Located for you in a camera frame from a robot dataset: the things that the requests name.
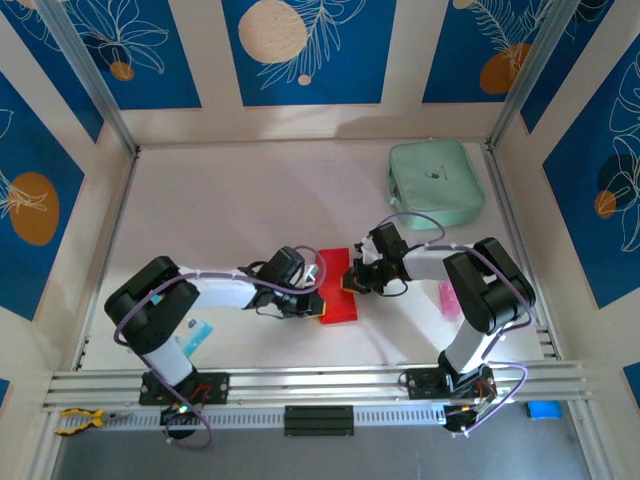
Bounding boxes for red paper sheet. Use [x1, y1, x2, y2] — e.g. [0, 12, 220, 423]
[316, 246, 361, 327]

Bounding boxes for mint green zip pouch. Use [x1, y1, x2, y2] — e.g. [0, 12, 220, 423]
[387, 138, 487, 231]

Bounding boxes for black ribbed block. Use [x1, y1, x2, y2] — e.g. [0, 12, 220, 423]
[283, 405, 355, 438]

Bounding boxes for blue wet wipes packet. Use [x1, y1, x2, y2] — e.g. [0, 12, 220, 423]
[175, 317, 215, 357]

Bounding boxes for black controller board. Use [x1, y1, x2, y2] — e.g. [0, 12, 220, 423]
[159, 403, 202, 427]
[442, 403, 484, 435]

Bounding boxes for blue block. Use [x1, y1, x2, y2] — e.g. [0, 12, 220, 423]
[524, 399, 565, 422]

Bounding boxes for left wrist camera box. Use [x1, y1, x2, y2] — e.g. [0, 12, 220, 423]
[299, 262, 327, 290]

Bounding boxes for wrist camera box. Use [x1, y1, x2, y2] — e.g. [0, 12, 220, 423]
[353, 238, 382, 265]
[299, 262, 327, 290]

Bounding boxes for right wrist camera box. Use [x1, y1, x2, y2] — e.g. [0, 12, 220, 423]
[353, 238, 382, 265]

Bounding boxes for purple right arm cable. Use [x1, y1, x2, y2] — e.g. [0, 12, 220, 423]
[377, 212, 537, 439]

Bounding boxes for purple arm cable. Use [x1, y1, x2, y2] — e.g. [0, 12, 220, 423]
[377, 212, 537, 439]
[114, 244, 327, 450]

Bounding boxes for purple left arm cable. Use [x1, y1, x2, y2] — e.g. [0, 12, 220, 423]
[114, 244, 327, 450]

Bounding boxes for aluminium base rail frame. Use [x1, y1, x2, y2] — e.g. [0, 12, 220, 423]
[42, 359, 594, 416]

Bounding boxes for aluminium side rail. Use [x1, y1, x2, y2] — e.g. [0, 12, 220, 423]
[482, 143, 560, 360]
[73, 149, 142, 372]

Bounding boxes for grey slotted cable duct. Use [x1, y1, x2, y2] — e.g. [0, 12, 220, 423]
[54, 402, 451, 435]

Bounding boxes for aluminium corner post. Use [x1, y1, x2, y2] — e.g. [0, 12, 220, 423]
[487, 0, 581, 149]
[37, 0, 141, 154]

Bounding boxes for yellow handled pliers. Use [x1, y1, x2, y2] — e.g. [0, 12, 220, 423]
[53, 407, 134, 436]

